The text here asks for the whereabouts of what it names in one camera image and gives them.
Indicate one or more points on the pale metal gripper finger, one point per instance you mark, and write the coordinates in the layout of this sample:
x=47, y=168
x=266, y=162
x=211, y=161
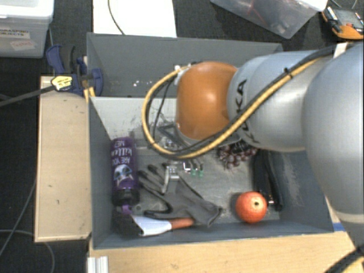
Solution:
x=165, y=181
x=174, y=182

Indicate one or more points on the purple printed bottle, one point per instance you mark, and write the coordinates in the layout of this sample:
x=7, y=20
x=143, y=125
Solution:
x=123, y=169

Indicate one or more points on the pale wood flat board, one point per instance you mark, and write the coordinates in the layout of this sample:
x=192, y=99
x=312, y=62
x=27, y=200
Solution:
x=64, y=166

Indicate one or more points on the grey and black work glove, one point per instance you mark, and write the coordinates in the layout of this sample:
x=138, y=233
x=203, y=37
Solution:
x=187, y=202

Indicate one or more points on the orange toy apple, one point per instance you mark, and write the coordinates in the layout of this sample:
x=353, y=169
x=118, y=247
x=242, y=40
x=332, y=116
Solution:
x=250, y=207

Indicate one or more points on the black stapler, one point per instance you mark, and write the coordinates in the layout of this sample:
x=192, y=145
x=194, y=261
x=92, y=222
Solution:
x=266, y=181

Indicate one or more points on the grey metal bin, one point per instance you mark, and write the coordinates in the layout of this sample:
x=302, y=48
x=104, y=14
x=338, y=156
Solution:
x=113, y=67

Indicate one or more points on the dark purple toy grapes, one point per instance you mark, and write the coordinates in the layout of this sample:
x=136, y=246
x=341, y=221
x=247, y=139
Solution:
x=234, y=156

